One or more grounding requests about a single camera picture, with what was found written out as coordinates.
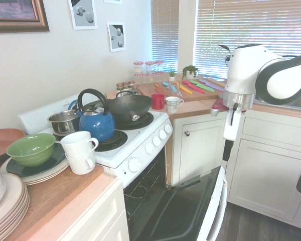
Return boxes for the metal oven rack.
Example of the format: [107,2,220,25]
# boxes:
[123,150,167,203]

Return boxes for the wide window blind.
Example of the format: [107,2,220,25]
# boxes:
[194,0,301,81]

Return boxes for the light blue knife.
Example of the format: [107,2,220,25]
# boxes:
[169,83,182,96]

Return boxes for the black coil burner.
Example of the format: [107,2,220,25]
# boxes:
[96,129,129,152]
[112,111,155,128]

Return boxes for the white cabinet beside stove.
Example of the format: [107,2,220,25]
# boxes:
[22,175,130,241]

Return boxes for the white cabinet door with knob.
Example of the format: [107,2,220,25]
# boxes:
[174,117,228,187]

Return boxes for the small grey shapes poster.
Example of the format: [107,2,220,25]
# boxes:
[106,21,126,53]

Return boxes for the white electric stove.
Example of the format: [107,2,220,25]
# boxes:
[17,94,174,241]

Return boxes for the green knife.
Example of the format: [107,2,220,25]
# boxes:
[189,79,215,92]

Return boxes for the black glass oven door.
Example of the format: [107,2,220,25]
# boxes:
[135,164,228,241]

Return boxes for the steel sink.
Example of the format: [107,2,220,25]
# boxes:
[252,92,301,109]

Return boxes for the dark teal plate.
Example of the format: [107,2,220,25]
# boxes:
[6,143,67,177]

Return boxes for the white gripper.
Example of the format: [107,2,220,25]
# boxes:
[222,109,242,162]

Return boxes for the beige plates under bowl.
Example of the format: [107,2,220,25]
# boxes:
[0,155,71,186]

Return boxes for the white sink base cabinet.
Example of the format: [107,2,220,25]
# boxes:
[226,109,301,230]

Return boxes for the wooden cutting board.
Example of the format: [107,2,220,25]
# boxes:
[138,77,227,102]

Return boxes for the large white stove knob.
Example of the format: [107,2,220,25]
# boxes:
[127,157,143,174]

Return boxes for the blue kettle with black handle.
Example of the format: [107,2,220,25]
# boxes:
[77,88,116,143]

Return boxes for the large grey shapes poster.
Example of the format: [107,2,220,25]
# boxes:
[68,0,99,31]

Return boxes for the yellow knife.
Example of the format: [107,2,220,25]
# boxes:
[174,81,193,95]

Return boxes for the white patterned mug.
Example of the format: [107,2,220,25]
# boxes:
[165,96,185,114]

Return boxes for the white ceramic mug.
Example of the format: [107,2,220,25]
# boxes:
[60,131,99,158]
[65,151,96,175]

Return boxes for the narrow window blind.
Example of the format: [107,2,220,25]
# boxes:
[150,0,180,76]

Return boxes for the leafy plant in white pot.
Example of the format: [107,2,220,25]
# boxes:
[182,65,199,81]

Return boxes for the red handled cleaver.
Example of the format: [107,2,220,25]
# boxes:
[210,98,228,117]

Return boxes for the tall stack of beige plates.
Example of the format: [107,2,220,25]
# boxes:
[0,173,31,240]

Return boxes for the framed painting with bronze frame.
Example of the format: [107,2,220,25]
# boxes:
[0,0,51,33]

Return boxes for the purple knife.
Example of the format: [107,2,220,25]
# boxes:
[199,78,225,91]

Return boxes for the red knife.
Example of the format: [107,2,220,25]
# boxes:
[182,80,206,94]

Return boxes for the black wok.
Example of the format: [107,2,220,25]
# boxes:
[106,90,154,122]

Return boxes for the green ceramic bowl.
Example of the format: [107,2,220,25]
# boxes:
[6,133,57,167]

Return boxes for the steel saucepan with blue handle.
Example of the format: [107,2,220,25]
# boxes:
[47,99,82,135]

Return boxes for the red mug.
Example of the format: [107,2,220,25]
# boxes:
[150,93,166,110]

